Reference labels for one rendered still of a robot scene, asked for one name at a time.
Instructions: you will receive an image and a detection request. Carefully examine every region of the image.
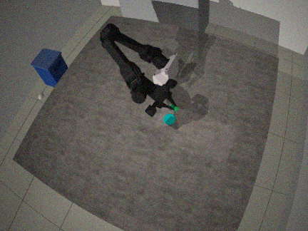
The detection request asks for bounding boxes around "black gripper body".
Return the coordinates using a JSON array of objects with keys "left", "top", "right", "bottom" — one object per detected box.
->
[{"left": 145, "top": 79, "right": 178, "bottom": 117}]

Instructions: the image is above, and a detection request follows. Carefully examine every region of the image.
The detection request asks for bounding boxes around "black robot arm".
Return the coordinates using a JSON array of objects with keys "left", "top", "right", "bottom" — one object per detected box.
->
[{"left": 100, "top": 24, "right": 170, "bottom": 103}]

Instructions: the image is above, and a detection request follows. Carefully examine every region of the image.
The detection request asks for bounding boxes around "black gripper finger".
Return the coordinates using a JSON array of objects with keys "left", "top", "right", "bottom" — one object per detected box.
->
[
  {"left": 159, "top": 103, "right": 174, "bottom": 110},
  {"left": 167, "top": 92, "right": 177, "bottom": 106}
]

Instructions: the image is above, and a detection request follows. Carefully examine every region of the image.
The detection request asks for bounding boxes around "green rectangular post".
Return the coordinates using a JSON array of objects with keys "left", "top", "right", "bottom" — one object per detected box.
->
[{"left": 170, "top": 105, "right": 179, "bottom": 111}]

